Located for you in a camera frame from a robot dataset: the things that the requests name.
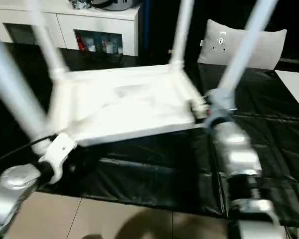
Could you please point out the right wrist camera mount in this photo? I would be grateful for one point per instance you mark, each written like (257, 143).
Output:
(220, 99)

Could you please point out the white plastic table leg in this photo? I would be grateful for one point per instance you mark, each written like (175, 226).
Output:
(49, 42)
(15, 94)
(180, 37)
(246, 44)

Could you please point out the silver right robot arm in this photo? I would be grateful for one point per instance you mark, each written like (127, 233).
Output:
(241, 159)

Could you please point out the white cabinet with glass doors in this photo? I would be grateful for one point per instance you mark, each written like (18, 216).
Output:
(102, 20)

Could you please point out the black horizontal bar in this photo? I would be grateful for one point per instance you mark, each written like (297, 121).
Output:
(294, 60)

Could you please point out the white flat board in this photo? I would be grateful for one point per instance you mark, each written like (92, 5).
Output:
(296, 84)

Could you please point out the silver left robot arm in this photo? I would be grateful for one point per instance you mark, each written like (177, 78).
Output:
(15, 178)

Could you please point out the black box with gold label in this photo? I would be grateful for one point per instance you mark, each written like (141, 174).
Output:
(157, 30)

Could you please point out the white plastic table top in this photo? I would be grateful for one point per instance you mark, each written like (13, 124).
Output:
(127, 112)

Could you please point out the grey round container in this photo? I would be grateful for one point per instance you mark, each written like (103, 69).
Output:
(119, 5)

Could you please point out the dark rounded robot body part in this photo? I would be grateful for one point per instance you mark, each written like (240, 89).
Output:
(96, 237)

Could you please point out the grey cushion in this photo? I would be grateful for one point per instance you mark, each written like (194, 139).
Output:
(214, 49)

